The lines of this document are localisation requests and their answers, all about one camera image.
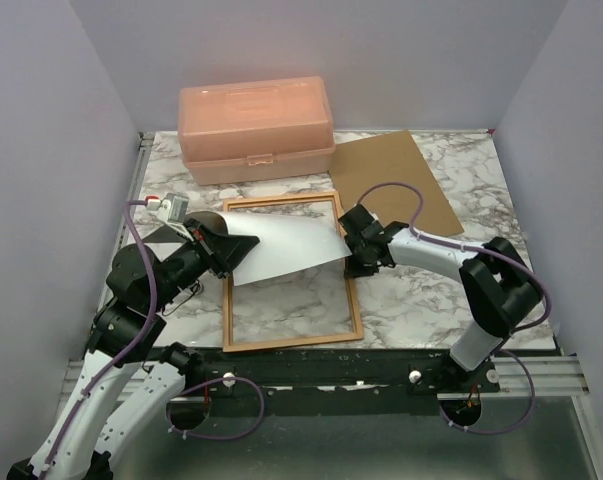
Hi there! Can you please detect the orange wooden picture frame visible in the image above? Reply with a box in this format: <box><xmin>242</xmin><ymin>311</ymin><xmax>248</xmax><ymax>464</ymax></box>
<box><xmin>222</xmin><ymin>191</ymin><xmax>364</xmax><ymax>353</ymax></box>

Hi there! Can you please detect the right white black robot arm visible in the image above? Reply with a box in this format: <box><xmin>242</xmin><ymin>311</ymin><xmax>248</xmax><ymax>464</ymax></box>
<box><xmin>338</xmin><ymin>204</ymin><xmax>545</xmax><ymax>392</ymax></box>

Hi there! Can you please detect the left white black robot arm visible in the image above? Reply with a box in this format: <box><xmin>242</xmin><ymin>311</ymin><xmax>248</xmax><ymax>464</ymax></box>
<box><xmin>7</xmin><ymin>220</ymin><xmax>259</xmax><ymax>479</ymax></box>

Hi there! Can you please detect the silver combination wrench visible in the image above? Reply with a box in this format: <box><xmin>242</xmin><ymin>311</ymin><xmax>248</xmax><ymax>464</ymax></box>
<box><xmin>189</xmin><ymin>281</ymin><xmax>204</xmax><ymax>296</ymax></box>

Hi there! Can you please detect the translucent orange plastic toolbox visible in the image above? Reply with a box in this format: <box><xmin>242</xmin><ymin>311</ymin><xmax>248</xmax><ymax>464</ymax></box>
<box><xmin>178</xmin><ymin>76</ymin><xmax>336</xmax><ymax>186</ymax></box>

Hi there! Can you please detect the landscape photo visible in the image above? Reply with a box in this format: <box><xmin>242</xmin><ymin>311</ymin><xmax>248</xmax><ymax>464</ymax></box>
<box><xmin>142</xmin><ymin>211</ymin><xmax>351</xmax><ymax>285</ymax></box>

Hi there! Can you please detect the brown fibreboard backing board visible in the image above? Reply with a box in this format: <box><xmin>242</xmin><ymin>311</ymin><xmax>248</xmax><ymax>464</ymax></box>
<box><xmin>329</xmin><ymin>131</ymin><xmax>464</xmax><ymax>237</ymax></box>

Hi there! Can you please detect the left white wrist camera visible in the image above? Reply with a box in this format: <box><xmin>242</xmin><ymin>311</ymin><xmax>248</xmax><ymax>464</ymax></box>
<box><xmin>145</xmin><ymin>193</ymin><xmax>189</xmax><ymax>229</ymax></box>

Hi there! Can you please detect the aluminium extrusion rail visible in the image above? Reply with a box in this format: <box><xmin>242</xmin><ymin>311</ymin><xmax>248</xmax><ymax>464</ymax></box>
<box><xmin>59</xmin><ymin>356</ymin><xmax>589</xmax><ymax>409</ymax></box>

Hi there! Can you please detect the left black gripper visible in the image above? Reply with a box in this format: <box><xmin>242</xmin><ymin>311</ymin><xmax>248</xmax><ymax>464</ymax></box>
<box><xmin>149</xmin><ymin>218</ymin><xmax>261</xmax><ymax>311</ymax></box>

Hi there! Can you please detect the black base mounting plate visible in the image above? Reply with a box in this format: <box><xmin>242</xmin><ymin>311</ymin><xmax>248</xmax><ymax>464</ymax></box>
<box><xmin>141</xmin><ymin>346</ymin><xmax>500</xmax><ymax>418</ymax></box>

